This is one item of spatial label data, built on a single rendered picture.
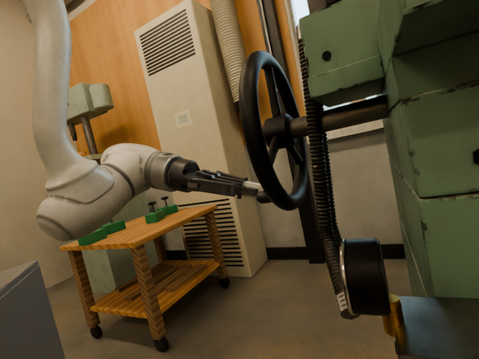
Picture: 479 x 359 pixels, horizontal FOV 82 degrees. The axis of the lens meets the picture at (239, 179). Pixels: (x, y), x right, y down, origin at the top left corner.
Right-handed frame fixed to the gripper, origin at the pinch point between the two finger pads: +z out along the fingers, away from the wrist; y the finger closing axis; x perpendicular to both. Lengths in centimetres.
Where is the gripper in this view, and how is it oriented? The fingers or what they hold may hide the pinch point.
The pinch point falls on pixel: (259, 191)
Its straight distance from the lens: 56.3
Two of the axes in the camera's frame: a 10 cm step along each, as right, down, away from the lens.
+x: -1.0, 9.7, 2.3
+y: 4.2, -1.7, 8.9
